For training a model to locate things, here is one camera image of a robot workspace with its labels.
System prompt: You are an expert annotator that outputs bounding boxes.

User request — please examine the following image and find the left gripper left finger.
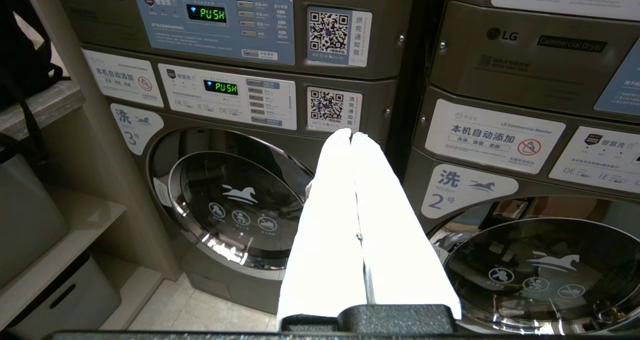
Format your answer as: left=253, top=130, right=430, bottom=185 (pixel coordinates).
left=276, top=128, right=371, bottom=331

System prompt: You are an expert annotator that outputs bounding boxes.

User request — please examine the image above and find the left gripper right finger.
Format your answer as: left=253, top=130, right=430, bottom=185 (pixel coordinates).
left=351, top=131, right=462, bottom=322

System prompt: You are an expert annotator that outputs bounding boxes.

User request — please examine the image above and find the grey washing machine number two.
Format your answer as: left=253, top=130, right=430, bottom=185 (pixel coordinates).
left=401, top=85, right=640, bottom=337

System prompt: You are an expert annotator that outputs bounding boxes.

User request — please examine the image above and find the round glass washer door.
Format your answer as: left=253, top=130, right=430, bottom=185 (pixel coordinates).
left=147, top=126, right=321, bottom=282
left=427, top=195, right=640, bottom=337

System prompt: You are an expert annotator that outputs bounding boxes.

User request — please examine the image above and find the grey washing machine number three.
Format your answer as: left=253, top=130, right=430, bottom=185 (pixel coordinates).
left=80, top=44, right=401, bottom=316

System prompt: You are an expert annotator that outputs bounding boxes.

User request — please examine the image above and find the beige wooden shelf unit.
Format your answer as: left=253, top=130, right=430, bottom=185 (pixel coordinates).
left=0, top=0, right=182, bottom=333

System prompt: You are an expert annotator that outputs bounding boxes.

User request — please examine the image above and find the grey storage bin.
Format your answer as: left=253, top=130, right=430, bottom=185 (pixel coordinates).
left=0, top=151, right=71, bottom=287

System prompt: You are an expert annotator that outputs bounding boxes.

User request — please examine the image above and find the black bag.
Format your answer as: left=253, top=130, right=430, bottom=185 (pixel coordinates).
left=0, top=0, right=72, bottom=167

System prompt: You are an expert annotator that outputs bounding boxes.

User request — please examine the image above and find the white storage bin with handle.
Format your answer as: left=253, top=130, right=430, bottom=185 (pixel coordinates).
left=7, top=251, right=124, bottom=340

